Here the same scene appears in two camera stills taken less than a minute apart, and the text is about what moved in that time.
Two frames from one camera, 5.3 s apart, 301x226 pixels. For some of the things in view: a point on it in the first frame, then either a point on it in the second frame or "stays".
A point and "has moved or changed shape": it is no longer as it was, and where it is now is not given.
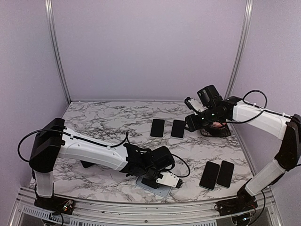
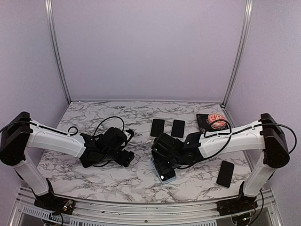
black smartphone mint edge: [209, 175] has moved or changed shape
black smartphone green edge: [225, 174] stays
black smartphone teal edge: [157, 128] stays
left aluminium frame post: [49, 7] stays
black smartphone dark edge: [178, 128] stays
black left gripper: [149, 183] to [127, 157]
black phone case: [86, 165] stays
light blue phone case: [162, 190] has moved or changed shape
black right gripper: [193, 124] to [164, 168]
